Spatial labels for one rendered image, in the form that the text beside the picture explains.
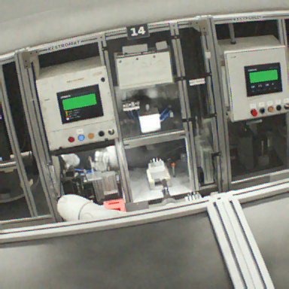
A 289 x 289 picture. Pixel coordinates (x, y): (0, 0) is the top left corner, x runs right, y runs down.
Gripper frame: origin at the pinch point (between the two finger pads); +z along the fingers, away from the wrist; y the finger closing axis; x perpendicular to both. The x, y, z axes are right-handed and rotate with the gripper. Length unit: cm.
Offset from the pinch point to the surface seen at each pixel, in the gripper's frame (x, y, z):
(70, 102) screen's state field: 44, 53, 18
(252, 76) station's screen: -64, 51, 18
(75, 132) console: 45, 33, 20
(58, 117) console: 53, 45, 20
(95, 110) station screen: 31, 46, 18
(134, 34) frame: 2, 87, 21
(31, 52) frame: 62, 89, 21
